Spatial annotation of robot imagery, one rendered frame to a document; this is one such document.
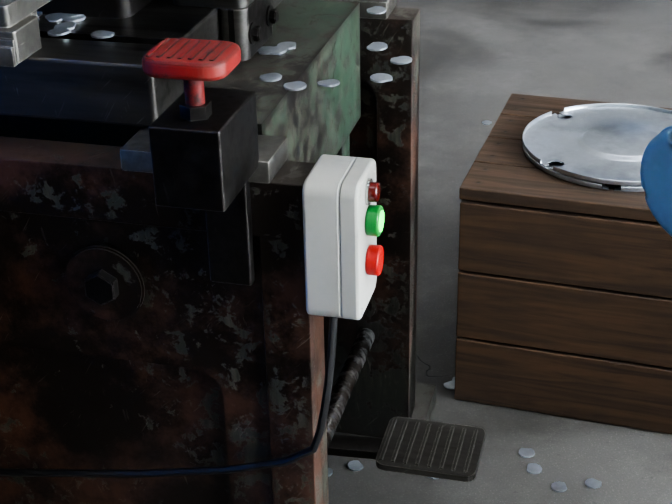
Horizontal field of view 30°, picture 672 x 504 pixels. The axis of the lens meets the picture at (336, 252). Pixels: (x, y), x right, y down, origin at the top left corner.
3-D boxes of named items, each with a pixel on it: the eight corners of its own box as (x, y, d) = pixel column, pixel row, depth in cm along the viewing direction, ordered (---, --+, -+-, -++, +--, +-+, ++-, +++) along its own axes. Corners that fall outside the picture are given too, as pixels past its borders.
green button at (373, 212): (384, 228, 113) (384, 200, 112) (377, 242, 111) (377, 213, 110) (371, 227, 114) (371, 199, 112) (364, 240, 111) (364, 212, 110)
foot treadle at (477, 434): (485, 461, 157) (486, 427, 154) (473, 512, 148) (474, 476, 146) (52, 401, 170) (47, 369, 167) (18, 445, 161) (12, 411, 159)
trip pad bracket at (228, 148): (266, 280, 115) (256, 76, 105) (233, 335, 106) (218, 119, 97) (204, 273, 116) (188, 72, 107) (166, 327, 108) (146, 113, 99)
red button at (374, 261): (384, 267, 115) (384, 240, 114) (377, 281, 113) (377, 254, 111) (371, 265, 115) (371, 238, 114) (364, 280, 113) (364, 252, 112)
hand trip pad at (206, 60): (250, 128, 104) (245, 39, 100) (227, 156, 98) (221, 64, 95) (170, 121, 105) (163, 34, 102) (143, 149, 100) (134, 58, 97)
